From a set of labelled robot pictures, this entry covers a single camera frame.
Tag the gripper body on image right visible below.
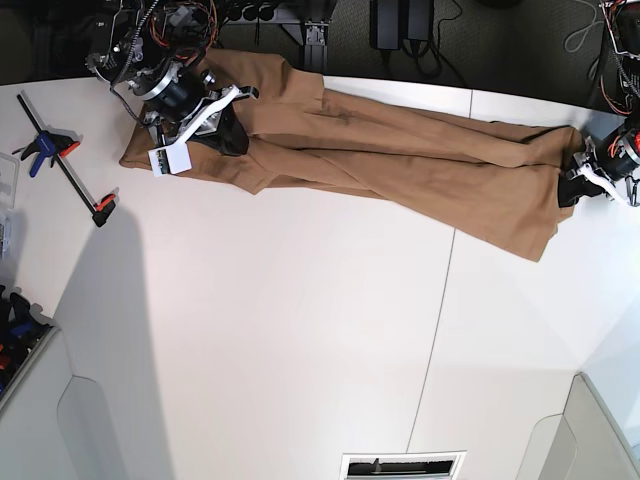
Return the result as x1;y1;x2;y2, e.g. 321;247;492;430
564;127;639;208

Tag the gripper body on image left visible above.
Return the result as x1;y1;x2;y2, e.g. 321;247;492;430
130;62;259;147

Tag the brown t-shirt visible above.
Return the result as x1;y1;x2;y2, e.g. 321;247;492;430
118;49;589;264

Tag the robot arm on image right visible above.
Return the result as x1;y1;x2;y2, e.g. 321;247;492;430
558;1;639;208

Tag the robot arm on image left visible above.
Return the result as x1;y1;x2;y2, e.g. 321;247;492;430
86;1;259;157

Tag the clear plastic box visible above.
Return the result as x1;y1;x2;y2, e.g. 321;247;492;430
1;153;24;263

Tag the black power adapter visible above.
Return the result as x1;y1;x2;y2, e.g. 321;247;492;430
370;0;400;50

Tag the grey bin of clamps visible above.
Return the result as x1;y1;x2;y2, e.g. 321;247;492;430
1;285;59;410

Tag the white camera box image left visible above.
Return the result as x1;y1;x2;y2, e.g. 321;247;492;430
148;143;192;177

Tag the aluminium frame post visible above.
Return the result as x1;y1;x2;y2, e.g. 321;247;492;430
281;21;329;74

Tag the grey looped cable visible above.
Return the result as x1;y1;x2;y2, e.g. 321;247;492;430
563;0;609;56

